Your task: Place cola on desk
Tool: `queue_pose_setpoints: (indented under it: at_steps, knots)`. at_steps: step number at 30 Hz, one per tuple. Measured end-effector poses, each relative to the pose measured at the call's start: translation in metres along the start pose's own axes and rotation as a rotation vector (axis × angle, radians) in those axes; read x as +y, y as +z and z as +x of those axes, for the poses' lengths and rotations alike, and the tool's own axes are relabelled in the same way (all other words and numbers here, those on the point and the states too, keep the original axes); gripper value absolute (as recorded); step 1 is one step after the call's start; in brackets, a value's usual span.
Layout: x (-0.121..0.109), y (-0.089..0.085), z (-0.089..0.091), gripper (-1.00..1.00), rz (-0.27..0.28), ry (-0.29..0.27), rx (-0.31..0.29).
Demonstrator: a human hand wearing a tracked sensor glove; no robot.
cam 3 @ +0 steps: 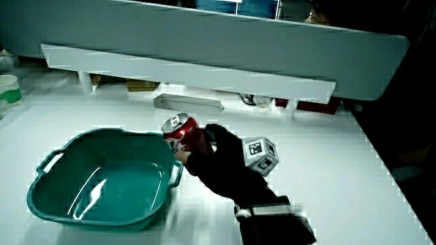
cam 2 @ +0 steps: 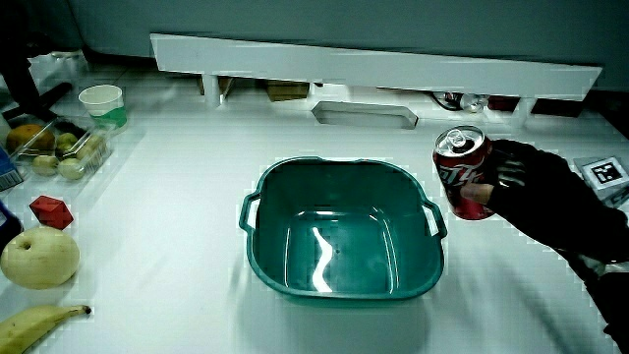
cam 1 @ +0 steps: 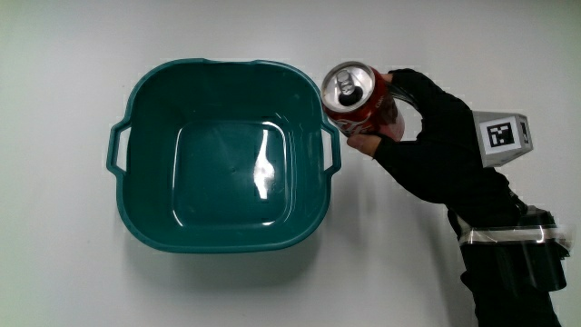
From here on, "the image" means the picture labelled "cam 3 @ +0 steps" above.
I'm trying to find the person's right hand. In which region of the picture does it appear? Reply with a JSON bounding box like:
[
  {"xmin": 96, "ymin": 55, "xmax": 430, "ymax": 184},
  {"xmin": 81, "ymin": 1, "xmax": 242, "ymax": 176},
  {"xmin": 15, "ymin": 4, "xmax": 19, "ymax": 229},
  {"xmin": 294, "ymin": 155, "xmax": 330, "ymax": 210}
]
[{"xmin": 173, "ymin": 123, "xmax": 290, "ymax": 207}]

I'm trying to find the red cola can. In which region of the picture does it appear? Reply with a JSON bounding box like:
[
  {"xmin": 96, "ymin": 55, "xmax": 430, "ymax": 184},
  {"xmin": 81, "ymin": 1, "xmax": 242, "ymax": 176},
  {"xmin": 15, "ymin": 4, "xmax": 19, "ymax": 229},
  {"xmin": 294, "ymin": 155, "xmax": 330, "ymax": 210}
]
[{"xmin": 161, "ymin": 112, "xmax": 214, "ymax": 156}]

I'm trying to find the person's right forearm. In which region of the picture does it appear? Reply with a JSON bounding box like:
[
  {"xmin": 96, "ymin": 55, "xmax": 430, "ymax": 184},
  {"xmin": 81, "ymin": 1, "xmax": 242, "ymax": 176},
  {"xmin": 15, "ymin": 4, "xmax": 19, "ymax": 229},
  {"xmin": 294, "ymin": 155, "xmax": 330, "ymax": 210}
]
[{"xmin": 233, "ymin": 195, "xmax": 317, "ymax": 245}]

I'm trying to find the white desk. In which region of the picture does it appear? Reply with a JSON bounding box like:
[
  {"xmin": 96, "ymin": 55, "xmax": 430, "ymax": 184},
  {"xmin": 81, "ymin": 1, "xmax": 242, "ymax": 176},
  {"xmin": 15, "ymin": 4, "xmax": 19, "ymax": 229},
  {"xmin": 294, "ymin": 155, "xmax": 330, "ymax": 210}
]
[{"xmin": 0, "ymin": 61, "xmax": 434, "ymax": 245}]

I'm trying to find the grey flat tray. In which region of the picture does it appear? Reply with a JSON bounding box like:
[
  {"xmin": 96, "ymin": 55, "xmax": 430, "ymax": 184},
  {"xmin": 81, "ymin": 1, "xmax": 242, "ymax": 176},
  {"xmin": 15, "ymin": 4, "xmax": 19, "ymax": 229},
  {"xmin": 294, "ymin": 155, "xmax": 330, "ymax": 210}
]
[{"xmin": 153, "ymin": 93, "xmax": 225, "ymax": 115}]

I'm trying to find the white shelf riser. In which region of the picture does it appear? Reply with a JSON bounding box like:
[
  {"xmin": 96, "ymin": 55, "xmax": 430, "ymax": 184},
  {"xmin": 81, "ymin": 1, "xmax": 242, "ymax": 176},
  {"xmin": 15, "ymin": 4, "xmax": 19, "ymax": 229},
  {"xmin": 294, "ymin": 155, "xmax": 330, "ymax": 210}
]
[{"xmin": 40, "ymin": 43, "xmax": 337, "ymax": 118}]

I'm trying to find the dark red box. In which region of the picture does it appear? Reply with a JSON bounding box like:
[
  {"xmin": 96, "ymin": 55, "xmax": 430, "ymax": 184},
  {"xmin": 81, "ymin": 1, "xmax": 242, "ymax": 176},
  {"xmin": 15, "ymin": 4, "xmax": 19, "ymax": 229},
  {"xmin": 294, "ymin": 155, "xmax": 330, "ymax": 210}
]
[{"xmin": 275, "ymin": 97, "xmax": 342, "ymax": 116}]

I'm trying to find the teal plastic basin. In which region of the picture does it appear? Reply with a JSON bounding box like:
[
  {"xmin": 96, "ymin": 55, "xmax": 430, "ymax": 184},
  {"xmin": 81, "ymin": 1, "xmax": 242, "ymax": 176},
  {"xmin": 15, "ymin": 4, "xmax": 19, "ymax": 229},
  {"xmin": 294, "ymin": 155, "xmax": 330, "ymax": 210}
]
[{"xmin": 26, "ymin": 127, "xmax": 185, "ymax": 232}]

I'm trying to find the brown cardboard box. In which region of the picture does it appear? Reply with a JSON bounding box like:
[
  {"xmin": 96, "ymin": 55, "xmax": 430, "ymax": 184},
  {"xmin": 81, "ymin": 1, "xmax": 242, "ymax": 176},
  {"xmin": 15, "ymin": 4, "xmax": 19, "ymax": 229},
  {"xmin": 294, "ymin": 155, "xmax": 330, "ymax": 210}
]
[{"xmin": 125, "ymin": 80, "xmax": 161, "ymax": 93}]

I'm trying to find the white back panel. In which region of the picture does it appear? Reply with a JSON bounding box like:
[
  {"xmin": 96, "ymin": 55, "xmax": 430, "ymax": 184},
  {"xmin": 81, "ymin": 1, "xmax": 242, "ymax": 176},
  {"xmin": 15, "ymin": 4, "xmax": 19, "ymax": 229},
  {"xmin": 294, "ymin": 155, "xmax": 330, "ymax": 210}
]
[{"xmin": 0, "ymin": 0, "xmax": 410, "ymax": 101}]

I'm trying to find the blue panel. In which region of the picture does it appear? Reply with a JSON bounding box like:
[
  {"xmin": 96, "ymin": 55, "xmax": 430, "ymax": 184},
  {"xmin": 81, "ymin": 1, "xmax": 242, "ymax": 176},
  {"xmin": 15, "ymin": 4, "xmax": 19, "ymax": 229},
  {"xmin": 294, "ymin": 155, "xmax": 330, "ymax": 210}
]
[{"xmin": 195, "ymin": 0, "xmax": 283, "ymax": 20}]

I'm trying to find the white and green cup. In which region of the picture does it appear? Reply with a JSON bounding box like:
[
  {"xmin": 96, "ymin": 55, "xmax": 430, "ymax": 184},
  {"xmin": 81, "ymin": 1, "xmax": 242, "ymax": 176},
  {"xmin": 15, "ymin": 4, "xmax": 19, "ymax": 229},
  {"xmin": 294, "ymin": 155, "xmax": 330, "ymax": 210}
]
[{"xmin": 0, "ymin": 74, "xmax": 23, "ymax": 105}]

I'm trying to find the black and white cable bundle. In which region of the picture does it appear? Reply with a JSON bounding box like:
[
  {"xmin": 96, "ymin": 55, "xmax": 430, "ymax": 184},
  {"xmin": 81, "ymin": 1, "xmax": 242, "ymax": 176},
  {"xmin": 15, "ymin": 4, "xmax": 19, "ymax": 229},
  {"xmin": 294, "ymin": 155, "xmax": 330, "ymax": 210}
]
[{"xmin": 239, "ymin": 93, "xmax": 273, "ymax": 108}]

